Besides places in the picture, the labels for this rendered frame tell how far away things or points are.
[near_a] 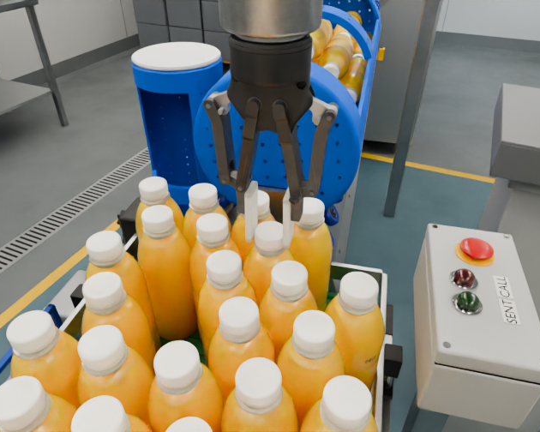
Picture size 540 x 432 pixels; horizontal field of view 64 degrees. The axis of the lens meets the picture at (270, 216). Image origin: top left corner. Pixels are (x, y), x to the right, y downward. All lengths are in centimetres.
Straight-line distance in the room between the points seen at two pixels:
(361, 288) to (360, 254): 175
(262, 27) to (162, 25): 449
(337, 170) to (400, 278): 145
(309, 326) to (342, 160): 36
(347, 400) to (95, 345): 22
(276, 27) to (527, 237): 83
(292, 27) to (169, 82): 102
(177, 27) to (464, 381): 448
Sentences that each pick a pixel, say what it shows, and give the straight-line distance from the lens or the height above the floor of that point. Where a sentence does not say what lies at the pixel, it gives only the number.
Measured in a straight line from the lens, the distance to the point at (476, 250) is 54.
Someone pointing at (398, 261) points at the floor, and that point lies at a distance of 222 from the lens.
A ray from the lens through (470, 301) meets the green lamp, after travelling 48.
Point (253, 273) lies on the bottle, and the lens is 53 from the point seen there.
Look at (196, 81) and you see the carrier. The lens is 137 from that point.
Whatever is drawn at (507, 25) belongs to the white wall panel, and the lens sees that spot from 593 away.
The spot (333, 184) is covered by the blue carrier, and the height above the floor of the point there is 105.
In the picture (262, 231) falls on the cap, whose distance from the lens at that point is 52.
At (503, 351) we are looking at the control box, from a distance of 47.
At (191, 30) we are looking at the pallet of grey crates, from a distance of 465.
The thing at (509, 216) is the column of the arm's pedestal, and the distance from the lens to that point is 105.
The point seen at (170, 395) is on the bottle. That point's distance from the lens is 42.
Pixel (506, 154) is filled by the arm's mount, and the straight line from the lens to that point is 92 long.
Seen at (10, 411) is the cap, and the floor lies 111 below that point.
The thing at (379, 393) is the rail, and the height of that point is 98.
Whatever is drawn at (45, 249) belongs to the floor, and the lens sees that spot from 246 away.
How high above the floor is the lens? 143
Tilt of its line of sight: 36 degrees down
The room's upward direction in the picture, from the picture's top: straight up
